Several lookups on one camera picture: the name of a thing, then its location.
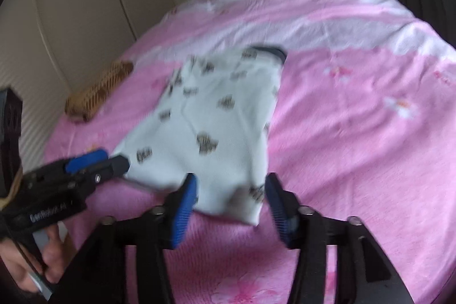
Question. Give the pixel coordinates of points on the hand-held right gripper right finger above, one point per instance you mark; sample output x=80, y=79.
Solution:
x=279, y=209

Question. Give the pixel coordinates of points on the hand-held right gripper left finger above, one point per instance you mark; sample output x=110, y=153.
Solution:
x=183, y=211

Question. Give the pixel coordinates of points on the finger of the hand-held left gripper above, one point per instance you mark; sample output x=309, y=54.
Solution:
x=85, y=159
x=110, y=168

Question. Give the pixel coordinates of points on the white printed polo shirt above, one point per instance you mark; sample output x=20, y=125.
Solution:
x=213, y=118

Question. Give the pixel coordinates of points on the person's left hand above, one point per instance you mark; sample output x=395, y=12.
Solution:
x=53, y=254

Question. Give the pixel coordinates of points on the pink floral bed sheet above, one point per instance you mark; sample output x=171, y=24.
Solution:
x=356, y=147

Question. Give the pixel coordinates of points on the beige padded headboard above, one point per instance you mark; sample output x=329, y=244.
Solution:
x=71, y=22

